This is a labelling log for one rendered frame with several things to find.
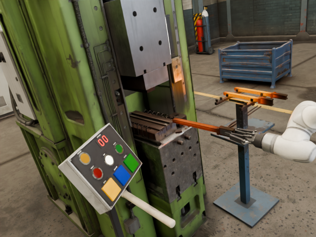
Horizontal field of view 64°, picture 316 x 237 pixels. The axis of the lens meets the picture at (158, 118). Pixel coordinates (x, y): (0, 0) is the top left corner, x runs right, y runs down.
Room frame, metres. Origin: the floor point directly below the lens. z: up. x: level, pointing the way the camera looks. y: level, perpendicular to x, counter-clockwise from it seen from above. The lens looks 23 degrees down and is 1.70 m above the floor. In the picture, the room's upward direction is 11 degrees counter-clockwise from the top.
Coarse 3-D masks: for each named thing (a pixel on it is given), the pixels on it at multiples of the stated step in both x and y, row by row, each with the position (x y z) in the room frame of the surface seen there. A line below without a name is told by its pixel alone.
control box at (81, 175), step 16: (112, 128) 1.19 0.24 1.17; (96, 144) 1.05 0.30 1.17; (112, 144) 1.11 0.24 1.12; (64, 160) 0.96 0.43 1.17; (80, 160) 0.93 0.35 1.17; (96, 160) 0.99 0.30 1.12; (80, 176) 0.89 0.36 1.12; (112, 176) 0.97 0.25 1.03; (80, 192) 0.90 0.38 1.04; (96, 192) 0.87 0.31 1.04; (96, 208) 0.87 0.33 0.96
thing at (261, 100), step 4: (224, 92) 1.84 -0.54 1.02; (228, 92) 1.82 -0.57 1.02; (232, 96) 1.77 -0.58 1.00; (236, 96) 1.74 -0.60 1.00; (240, 96) 1.71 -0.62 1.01; (244, 96) 1.68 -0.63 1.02; (248, 96) 1.66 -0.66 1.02; (252, 96) 1.65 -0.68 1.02; (256, 100) 1.60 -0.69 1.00; (260, 100) 1.57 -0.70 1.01; (264, 100) 1.56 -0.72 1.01; (268, 100) 1.53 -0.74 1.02; (272, 100) 1.51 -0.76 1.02; (264, 104) 1.55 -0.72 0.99; (268, 104) 1.53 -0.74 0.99; (272, 104) 1.51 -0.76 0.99
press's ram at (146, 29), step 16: (128, 0) 1.43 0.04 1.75; (144, 0) 1.50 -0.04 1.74; (160, 0) 1.58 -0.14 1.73; (112, 16) 1.46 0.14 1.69; (128, 16) 1.41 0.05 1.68; (144, 16) 1.48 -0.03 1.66; (160, 16) 1.56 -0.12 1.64; (112, 32) 1.49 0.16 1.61; (128, 32) 1.40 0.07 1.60; (144, 32) 1.47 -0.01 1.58; (160, 32) 1.55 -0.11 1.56; (128, 48) 1.40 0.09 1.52; (144, 48) 1.46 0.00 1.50; (160, 48) 1.54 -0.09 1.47; (128, 64) 1.43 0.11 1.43; (144, 64) 1.44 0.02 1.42; (160, 64) 1.52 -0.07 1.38
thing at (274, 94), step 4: (236, 88) 1.88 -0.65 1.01; (240, 88) 1.85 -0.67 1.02; (244, 88) 1.84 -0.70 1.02; (248, 92) 1.79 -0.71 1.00; (252, 92) 1.76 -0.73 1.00; (256, 92) 1.73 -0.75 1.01; (260, 92) 1.71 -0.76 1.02; (264, 92) 1.69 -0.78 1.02; (268, 92) 1.67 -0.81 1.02; (272, 96) 1.62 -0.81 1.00; (276, 96) 1.61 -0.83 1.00; (280, 96) 1.59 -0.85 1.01; (284, 96) 1.56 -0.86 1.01
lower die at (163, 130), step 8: (136, 112) 1.82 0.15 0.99; (144, 112) 1.79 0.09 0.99; (136, 120) 1.67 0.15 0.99; (144, 120) 1.64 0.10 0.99; (168, 120) 1.56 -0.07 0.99; (136, 128) 1.56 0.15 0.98; (144, 128) 1.53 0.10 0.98; (152, 128) 1.50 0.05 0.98; (160, 128) 1.47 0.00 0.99; (168, 128) 1.51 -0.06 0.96; (176, 128) 1.55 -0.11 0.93; (152, 136) 1.44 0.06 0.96; (160, 136) 1.45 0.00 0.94
